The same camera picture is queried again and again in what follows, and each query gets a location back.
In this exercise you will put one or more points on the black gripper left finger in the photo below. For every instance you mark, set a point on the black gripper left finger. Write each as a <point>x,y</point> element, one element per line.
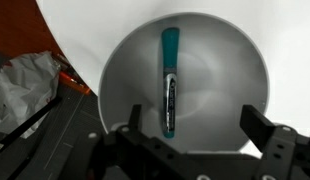
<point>135,116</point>

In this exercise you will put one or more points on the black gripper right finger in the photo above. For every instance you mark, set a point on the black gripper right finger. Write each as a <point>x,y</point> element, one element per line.
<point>256,126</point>

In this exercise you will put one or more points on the teal marker pen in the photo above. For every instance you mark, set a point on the teal marker pen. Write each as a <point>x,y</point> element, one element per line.
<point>170,50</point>

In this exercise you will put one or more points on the white bowl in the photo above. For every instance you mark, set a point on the white bowl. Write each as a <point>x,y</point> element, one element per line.
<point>221,83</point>

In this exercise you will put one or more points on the black flat strip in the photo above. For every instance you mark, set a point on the black flat strip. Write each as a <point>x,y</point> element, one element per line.
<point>28,121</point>

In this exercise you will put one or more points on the white plastic bag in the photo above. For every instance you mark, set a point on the white plastic bag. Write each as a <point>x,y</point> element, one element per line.
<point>21,86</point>

